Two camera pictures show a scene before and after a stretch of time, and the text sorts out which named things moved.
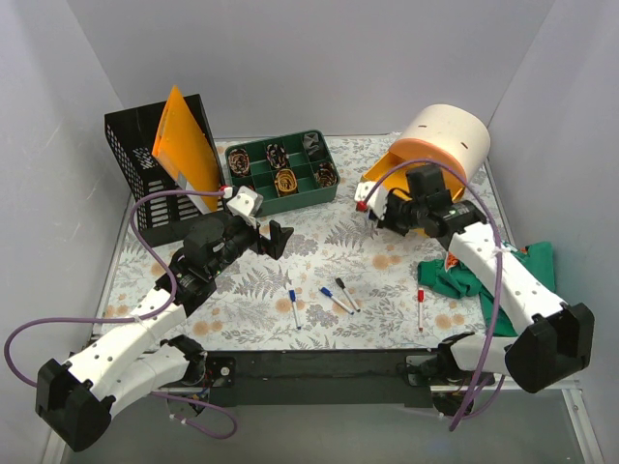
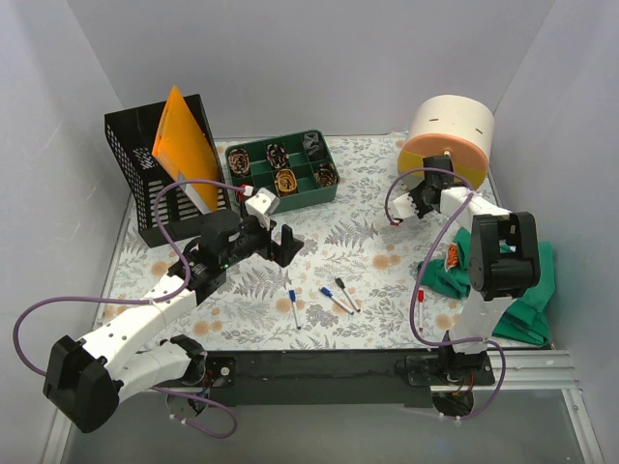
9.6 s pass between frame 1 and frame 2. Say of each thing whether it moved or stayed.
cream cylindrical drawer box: moved
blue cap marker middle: stayed
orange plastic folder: stayed
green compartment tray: stayed
